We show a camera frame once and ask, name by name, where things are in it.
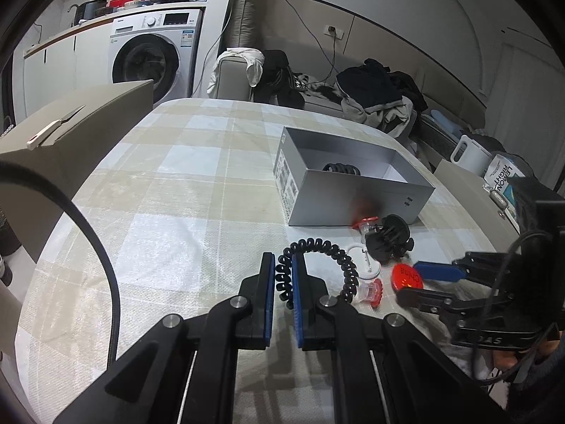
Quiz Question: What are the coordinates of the black spiral tie in box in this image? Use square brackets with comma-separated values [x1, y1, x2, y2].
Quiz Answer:
[323, 163, 360, 176]

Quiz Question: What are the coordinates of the red round hair clip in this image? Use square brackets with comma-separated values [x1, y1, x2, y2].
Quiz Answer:
[391, 263, 423, 293]

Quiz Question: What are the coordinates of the white cloth on sofa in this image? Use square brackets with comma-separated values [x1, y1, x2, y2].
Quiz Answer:
[207, 47, 264, 101]

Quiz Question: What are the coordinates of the lemon right paper box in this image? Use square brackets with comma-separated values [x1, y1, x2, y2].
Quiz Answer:
[484, 151, 533, 221]

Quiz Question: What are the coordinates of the blue cable on wall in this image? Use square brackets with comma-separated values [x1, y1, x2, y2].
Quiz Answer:
[259, 0, 341, 81]

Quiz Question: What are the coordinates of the wall power socket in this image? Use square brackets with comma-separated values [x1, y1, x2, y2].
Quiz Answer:
[324, 25, 344, 40]

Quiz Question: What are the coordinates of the beige chair back left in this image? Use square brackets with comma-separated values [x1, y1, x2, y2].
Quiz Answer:
[1, 81, 153, 261]

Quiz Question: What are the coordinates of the black plastic hair claw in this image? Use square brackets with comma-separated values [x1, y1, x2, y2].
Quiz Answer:
[365, 214, 415, 264]

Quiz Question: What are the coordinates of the black cable loop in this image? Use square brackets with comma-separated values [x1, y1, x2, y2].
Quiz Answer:
[0, 161, 123, 370]

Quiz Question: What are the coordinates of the person's right hand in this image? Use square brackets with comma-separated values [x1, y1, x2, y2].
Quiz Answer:
[492, 331, 563, 374]

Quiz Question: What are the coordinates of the clear round plastic lid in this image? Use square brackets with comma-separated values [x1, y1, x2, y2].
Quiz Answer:
[346, 243, 381, 281]

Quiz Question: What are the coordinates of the white electric kettle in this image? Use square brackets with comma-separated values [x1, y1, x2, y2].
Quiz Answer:
[449, 135, 493, 177]

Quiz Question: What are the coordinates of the grey sofa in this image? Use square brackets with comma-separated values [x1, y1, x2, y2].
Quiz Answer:
[210, 52, 457, 166]

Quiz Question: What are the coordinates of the plaid beige tablecloth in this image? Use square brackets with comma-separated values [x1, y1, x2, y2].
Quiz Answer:
[15, 99, 496, 423]

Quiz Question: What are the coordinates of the beige chair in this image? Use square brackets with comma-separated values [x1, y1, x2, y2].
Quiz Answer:
[434, 160, 518, 252]
[1, 81, 153, 261]

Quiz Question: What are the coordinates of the beige chair back right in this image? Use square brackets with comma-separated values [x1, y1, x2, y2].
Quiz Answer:
[434, 160, 518, 252]

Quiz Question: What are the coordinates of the black garment on sofa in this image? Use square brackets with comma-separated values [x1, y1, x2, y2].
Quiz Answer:
[253, 50, 304, 110]

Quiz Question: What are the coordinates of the grey upright cushion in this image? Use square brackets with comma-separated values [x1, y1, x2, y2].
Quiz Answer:
[224, 0, 258, 48]

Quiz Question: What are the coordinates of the white cabinet counter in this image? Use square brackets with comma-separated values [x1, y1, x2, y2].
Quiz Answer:
[13, 3, 206, 124]

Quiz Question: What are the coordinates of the grey open cardboard box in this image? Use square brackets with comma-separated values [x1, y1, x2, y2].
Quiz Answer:
[273, 127, 435, 227]

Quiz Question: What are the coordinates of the white washing machine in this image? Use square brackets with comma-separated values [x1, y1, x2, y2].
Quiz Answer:
[108, 8, 203, 105]

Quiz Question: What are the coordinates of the black spiral hair tie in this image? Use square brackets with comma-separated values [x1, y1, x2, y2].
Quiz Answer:
[274, 237, 358, 310]

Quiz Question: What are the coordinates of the clear ring red gem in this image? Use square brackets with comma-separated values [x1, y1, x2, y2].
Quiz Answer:
[353, 278, 383, 308]
[351, 216, 379, 242]

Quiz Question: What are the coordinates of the pile of dark clothes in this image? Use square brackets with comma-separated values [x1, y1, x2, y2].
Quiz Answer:
[335, 58, 428, 141]

